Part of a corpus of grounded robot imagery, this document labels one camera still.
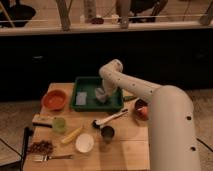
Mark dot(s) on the grey towel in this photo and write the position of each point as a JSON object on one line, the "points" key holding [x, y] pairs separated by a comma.
{"points": [[101, 95]]}

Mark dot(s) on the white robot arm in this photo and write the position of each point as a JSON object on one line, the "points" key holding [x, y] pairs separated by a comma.
{"points": [[171, 128]]}

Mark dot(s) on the green plastic tray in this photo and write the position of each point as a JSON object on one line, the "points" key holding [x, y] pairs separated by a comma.
{"points": [[87, 85]]}

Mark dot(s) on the pale sponge in tray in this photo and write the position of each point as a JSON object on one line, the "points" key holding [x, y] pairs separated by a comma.
{"points": [[81, 98]]}

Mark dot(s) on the green chili pepper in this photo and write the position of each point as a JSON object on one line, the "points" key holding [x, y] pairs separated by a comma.
{"points": [[129, 98]]}

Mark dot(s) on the dark red bowl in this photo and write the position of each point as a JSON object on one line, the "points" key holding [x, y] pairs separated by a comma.
{"points": [[139, 104]]}

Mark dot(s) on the orange fruit in bowl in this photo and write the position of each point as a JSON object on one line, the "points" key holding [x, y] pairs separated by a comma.
{"points": [[144, 112]]}

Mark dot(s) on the dark metal cup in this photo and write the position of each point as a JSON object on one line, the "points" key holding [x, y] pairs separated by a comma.
{"points": [[107, 133]]}

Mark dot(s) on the orange plastic bowl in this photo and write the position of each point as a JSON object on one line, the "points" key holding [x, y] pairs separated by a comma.
{"points": [[54, 100]]}

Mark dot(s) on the white round dish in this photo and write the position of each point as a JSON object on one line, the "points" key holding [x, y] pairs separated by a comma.
{"points": [[84, 143]]}

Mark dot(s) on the green plastic cup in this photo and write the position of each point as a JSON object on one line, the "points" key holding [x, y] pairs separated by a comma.
{"points": [[59, 125]]}

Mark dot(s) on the wooden brush with black bristles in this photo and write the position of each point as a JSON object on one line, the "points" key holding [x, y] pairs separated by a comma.
{"points": [[44, 121]]}

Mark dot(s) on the metal fork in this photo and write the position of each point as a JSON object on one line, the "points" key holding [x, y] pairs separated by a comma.
{"points": [[43, 158]]}

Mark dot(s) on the white-handled black scoop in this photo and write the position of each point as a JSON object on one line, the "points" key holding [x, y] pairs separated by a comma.
{"points": [[98, 123]]}

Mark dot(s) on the black table clamp post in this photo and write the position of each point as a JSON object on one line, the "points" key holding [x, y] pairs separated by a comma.
{"points": [[27, 133]]}

